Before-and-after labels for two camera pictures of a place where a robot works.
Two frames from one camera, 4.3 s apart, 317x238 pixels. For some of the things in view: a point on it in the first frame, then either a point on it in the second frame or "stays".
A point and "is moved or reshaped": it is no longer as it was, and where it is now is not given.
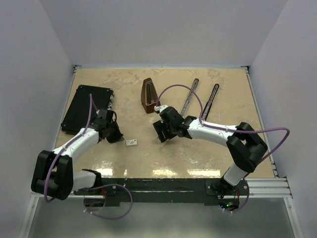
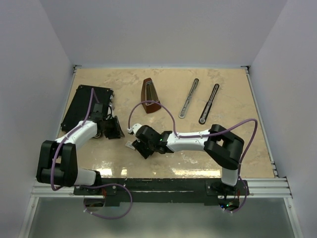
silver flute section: x=189 y=98 stays
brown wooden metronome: x=149 y=96 stays
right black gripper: x=159 y=126 -> x=138 y=144
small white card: x=131 y=142 is moved or reshaped
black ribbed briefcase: x=77 y=116 stays
